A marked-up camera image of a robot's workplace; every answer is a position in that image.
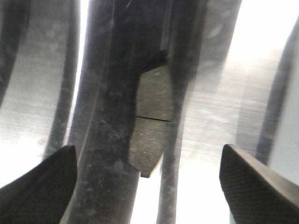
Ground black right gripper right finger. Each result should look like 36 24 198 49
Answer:
219 144 299 224

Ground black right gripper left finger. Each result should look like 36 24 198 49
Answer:
0 145 77 224

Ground dark grey brake pad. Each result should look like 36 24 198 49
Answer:
127 50 175 178

